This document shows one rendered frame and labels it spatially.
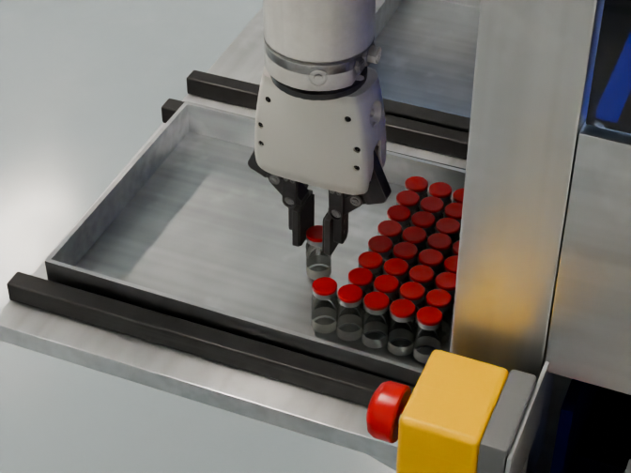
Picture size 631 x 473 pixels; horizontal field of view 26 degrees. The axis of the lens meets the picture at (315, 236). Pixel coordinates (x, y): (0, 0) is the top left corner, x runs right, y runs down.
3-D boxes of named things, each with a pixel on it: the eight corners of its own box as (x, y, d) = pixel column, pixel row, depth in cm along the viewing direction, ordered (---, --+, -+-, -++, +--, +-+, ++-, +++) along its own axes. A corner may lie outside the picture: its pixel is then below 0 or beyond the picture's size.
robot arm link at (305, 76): (395, 20, 105) (394, 53, 107) (290, -3, 108) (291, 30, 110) (355, 75, 99) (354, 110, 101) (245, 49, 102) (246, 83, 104)
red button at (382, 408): (432, 421, 93) (436, 380, 91) (413, 463, 90) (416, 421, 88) (380, 405, 94) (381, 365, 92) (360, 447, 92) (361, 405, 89)
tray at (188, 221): (516, 213, 126) (520, 183, 124) (423, 404, 107) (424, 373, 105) (187, 129, 136) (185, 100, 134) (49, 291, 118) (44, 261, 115)
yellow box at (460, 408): (527, 448, 94) (538, 373, 89) (497, 526, 89) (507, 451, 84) (423, 417, 96) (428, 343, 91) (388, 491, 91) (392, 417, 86)
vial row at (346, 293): (429, 219, 125) (432, 178, 122) (357, 345, 112) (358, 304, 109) (407, 212, 126) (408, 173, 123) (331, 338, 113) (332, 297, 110)
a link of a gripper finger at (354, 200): (373, 180, 112) (371, 242, 117) (337, 171, 113) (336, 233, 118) (359, 203, 110) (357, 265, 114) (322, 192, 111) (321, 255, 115)
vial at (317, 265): (335, 268, 119) (334, 230, 117) (325, 283, 118) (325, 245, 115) (312, 262, 120) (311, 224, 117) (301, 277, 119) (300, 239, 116)
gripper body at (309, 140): (398, 48, 106) (392, 163, 113) (278, 21, 109) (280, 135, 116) (362, 98, 101) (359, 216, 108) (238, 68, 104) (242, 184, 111)
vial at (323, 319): (341, 321, 115) (342, 280, 112) (331, 338, 113) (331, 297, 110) (317, 313, 115) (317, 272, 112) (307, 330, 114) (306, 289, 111)
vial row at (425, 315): (500, 236, 123) (504, 196, 120) (435, 368, 110) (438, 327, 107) (476, 231, 124) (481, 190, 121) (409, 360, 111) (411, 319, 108)
